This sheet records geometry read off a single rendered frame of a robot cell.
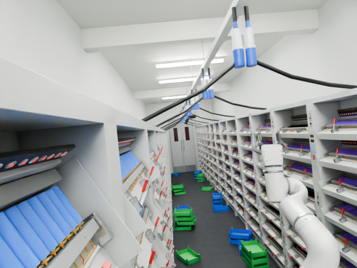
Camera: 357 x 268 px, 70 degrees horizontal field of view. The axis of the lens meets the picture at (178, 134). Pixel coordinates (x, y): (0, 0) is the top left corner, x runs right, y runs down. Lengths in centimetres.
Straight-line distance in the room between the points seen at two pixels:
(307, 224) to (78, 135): 81
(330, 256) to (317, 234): 7
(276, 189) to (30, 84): 111
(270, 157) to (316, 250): 46
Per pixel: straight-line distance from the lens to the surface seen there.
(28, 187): 35
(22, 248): 30
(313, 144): 215
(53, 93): 27
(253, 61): 157
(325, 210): 222
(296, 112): 277
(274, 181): 123
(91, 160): 44
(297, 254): 290
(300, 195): 117
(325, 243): 97
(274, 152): 126
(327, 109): 217
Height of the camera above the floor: 166
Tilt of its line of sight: 1 degrees down
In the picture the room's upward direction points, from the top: 6 degrees counter-clockwise
